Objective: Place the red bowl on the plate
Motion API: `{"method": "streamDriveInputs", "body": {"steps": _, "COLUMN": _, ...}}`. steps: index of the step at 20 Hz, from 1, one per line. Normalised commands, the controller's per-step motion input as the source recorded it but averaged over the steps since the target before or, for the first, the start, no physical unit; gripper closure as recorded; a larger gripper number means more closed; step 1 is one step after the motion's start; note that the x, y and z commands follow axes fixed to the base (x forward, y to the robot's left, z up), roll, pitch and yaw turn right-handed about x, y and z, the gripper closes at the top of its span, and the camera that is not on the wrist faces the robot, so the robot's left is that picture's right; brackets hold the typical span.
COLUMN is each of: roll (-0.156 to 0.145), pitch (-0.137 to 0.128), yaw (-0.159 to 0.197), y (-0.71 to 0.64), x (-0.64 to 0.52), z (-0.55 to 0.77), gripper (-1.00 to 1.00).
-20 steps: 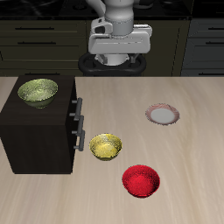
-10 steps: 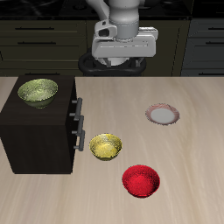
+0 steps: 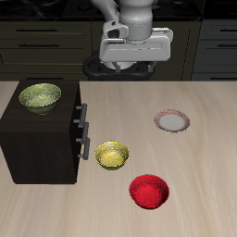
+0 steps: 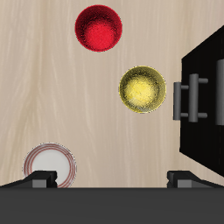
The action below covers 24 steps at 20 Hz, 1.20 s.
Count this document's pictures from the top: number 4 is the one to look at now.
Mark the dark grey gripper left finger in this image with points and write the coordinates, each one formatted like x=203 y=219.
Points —
x=43 y=176

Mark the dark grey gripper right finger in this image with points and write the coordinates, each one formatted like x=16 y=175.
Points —
x=179 y=176

